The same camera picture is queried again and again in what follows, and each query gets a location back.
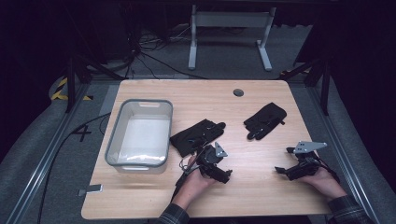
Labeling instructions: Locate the person's right hand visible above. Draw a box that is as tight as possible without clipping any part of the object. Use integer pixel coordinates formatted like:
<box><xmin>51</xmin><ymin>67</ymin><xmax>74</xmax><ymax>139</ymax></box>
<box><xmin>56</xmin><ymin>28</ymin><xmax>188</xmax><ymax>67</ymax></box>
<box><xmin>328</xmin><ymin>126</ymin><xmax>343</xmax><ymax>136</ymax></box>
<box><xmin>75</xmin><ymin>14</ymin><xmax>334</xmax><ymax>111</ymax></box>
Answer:
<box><xmin>298</xmin><ymin>167</ymin><xmax>348</xmax><ymax>203</ymax></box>

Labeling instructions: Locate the small metal clip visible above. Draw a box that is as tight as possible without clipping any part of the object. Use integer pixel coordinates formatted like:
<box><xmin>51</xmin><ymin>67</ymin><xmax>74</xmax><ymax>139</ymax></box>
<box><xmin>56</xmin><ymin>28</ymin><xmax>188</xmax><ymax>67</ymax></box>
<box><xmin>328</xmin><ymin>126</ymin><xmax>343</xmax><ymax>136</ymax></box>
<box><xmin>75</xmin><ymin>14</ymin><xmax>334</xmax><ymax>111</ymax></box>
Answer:
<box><xmin>77</xmin><ymin>183</ymin><xmax>104</xmax><ymax>198</ymax></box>

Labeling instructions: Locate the white plastic bin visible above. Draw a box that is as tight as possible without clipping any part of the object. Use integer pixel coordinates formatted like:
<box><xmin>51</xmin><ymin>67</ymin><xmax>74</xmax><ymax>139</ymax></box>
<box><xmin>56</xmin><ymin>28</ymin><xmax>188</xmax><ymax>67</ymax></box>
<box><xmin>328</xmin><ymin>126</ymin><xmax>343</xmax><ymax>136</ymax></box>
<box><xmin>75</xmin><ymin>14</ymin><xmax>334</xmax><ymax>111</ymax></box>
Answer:
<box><xmin>104</xmin><ymin>98</ymin><xmax>175</xmax><ymax>175</ymax></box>

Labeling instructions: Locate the black metal stand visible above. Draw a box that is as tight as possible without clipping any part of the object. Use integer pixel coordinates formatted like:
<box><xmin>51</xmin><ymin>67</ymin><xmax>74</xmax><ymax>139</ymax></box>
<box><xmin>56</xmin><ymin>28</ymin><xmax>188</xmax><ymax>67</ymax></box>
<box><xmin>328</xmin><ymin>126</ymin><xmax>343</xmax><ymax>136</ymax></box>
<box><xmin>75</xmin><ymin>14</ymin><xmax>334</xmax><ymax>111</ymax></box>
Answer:
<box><xmin>64</xmin><ymin>55</ymin><xmax>126</xmax><ymax>114</ymax></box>
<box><xmin>279</xmin><ymin>58</ymin><xmax>332</xmax><ymax>117</ymax></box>

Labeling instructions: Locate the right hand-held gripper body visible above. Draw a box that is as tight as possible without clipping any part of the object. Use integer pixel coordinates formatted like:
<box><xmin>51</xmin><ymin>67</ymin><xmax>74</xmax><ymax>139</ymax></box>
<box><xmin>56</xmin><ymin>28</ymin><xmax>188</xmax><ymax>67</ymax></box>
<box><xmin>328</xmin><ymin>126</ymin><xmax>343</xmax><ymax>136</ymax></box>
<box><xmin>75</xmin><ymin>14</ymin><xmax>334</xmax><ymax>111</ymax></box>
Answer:
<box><xmin>284</xmin><ymin>141</ymin><xmax>329</xmax><ymax>182</ymax></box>

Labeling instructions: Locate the person's left hand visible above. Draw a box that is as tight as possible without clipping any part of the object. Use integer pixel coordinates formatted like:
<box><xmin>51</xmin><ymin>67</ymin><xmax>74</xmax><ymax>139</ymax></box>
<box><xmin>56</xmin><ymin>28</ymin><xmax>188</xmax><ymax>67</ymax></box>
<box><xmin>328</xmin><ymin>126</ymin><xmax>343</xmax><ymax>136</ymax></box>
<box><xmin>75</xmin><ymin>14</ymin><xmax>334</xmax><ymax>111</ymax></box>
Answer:
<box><xmin>171</xmin><ymin>155</ymin><xmax>219</xmax><ymax>210</ymax></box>

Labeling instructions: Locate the right hand-held gripper cable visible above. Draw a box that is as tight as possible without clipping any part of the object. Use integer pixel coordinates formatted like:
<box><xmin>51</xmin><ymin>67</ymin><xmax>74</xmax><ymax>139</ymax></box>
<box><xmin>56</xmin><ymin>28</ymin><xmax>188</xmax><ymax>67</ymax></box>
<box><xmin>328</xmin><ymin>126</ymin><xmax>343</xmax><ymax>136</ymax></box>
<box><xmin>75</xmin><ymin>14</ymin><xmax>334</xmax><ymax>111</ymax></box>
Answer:
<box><xmin>316</xmin><ymin>157</ymin><xmax>341</xmax><ymax>184</ymax></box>

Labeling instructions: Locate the left hand-held gripper cable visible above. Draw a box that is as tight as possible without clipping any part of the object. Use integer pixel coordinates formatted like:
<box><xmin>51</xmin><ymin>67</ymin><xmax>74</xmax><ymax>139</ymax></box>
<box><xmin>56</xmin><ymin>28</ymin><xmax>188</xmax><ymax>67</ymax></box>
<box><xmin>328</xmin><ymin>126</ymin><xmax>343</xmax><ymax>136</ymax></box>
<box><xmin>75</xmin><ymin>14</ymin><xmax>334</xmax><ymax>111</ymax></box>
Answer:
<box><xmin>172</xmin><ymin>157</ymin><xmax>200</xmax><ymax>201</ymax></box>

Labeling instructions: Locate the bundle of black cables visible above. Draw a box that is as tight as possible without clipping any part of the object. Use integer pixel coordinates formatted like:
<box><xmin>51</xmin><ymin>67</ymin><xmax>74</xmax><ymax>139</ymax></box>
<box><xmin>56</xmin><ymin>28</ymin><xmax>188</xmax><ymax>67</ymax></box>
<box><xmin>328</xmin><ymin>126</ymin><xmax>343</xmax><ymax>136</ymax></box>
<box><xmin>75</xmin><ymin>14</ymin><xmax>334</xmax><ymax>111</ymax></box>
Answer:
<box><xmin>122</xmin><ymin>26</ymin><xmax>208</xmax><ymax>80</ymax></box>

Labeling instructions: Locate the long black floor cable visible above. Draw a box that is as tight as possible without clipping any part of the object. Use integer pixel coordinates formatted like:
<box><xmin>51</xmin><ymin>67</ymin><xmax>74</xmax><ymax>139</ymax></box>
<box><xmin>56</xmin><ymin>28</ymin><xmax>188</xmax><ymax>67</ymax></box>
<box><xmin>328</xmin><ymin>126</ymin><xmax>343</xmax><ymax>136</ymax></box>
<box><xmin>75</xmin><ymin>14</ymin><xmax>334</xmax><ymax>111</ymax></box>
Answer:
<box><xmin>36</xmin><ymin>111</ymin><xmax>112</xmax><ymax>224</ymax></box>

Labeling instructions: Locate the hand-held gripper cable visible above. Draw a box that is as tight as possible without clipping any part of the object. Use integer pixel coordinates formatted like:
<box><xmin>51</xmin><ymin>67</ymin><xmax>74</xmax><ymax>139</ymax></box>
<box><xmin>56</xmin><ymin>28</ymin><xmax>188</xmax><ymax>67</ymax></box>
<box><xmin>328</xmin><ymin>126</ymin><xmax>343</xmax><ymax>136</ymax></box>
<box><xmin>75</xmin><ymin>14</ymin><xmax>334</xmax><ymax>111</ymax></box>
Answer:
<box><xmin>316</xmin><ymin>157</ymin><xmax>341</xmax><ymax>184</ymax></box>
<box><xmin>172</xmin><ymin>157</ymin><xmax>200</xmax><ymax>201</ymax></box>

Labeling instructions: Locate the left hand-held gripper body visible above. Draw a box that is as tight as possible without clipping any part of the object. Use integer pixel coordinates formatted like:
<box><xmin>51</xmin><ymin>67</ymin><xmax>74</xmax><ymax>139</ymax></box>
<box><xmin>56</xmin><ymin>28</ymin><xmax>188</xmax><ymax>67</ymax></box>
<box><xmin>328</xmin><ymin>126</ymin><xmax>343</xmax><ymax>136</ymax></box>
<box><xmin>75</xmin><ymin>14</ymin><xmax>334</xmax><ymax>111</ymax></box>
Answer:
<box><xmin>195</xmin><ymin>141</ymin><xmax>229</xmax><ymax>182</ymax></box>

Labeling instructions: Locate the yellow black hazard tape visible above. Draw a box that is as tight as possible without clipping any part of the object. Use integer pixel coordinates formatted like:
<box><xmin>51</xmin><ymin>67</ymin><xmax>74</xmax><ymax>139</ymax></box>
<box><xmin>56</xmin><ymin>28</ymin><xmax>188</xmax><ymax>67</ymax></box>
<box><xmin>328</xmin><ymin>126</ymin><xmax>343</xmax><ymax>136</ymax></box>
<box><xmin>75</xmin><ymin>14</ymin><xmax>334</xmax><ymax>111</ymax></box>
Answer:
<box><xmin>50</xmin><ymin>77</ymin><xmax>94</xmax><ymax>102</ymax></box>

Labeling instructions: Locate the white desk frame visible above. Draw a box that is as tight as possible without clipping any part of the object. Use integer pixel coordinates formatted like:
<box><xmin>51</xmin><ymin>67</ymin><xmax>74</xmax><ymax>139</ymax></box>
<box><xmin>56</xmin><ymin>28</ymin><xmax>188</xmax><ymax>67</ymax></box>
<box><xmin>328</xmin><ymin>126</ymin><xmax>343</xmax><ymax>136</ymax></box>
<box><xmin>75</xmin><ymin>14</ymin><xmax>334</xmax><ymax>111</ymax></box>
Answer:
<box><xmin>188</xmin><ymin>4</ymin><xmax>277</xmax><ymax>72</ymax></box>

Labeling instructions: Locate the aluminium floor rail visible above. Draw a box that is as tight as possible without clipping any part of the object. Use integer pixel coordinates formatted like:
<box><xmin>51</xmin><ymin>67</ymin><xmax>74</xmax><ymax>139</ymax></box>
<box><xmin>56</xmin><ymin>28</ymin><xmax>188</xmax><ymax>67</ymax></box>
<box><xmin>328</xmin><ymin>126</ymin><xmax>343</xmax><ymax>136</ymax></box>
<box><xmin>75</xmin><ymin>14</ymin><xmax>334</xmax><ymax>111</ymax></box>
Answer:
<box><xmin>306</xmin><ymin>85</ymin><xmax>381</xmax><ymax>224</ymax></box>
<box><xmin>5</xmin><ymin>83</ymin><xmax>92</xmax><ymax>224</ymax></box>

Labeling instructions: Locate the black glove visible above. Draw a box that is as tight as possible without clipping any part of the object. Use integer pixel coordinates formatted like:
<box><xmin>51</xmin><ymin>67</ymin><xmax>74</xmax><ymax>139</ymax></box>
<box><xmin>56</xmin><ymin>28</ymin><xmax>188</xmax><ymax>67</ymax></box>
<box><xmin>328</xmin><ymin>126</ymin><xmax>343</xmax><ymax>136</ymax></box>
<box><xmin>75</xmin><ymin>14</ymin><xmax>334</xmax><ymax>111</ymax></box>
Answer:
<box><xmin>243</xmin><ymin>102</ymin><xmax>288</xmax><ymax>141</ymax></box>
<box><xmin>169</xmin><ymin>119</ymin><xmax>227</xmax><ymax>159</ymax></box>

